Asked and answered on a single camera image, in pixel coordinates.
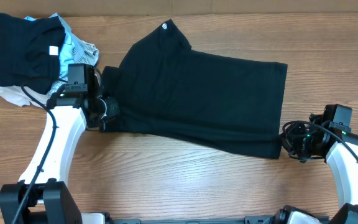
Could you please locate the folded black garment on pile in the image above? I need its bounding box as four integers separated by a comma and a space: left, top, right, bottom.
0, 13, 65, 95

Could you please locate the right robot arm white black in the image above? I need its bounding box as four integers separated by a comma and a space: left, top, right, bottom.
280, 104, 358, 223

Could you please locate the beige folded garment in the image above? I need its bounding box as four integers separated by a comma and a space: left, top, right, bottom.
0, 86, 50, 108

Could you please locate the light blue garment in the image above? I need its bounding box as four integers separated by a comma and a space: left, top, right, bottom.
24, 14, 75, 82

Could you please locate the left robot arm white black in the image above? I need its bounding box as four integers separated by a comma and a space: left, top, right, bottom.
0, 63, 120, 224

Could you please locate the black t-shirt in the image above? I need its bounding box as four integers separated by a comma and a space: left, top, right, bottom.
101, 20, 287, 159

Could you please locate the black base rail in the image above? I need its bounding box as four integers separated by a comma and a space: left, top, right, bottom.
82, 212, 276, 224

